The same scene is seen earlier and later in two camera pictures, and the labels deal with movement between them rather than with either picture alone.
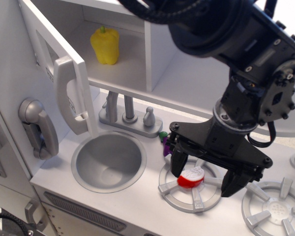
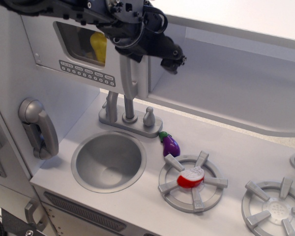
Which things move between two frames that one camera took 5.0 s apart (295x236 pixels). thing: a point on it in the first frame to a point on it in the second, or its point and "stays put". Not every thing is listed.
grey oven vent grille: (85, 213) stays put
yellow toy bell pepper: (105, 42) stays put
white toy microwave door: (63, 73) to (82, 50)
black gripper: (204, 140) to (131, 39)
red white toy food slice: (192, 178) stays put
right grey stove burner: (274, 209) stays put
